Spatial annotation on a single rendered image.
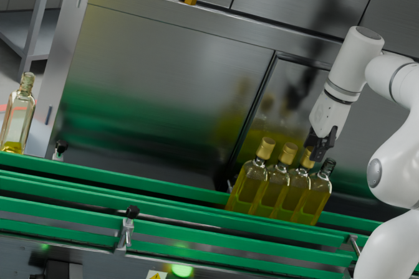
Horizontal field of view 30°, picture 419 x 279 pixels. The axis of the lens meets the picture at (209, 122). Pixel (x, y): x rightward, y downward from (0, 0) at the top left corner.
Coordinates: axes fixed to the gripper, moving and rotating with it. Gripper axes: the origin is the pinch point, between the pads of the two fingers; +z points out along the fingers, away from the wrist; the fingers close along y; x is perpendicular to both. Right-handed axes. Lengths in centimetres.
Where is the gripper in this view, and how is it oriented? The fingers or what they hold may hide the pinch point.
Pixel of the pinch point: (314, 148)
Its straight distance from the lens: 190.5
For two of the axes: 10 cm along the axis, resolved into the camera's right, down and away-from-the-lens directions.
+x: 9.4, 2.0, 2.8
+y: 1.4, 5.2, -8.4
